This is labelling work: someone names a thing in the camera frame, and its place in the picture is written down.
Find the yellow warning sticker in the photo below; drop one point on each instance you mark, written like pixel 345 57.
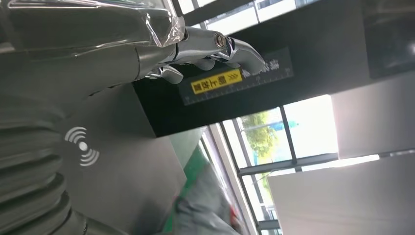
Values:
pixel 216 81

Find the grey plastic mailer package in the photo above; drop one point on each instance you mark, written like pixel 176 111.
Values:
pixel 204 207

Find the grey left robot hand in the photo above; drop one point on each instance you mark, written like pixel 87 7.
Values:
pixel 74 55

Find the black inbound scanner machine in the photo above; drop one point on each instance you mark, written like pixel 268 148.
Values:
pixel 129 181

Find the green conveyor belt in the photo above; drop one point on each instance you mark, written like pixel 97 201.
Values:
pixel 194 165

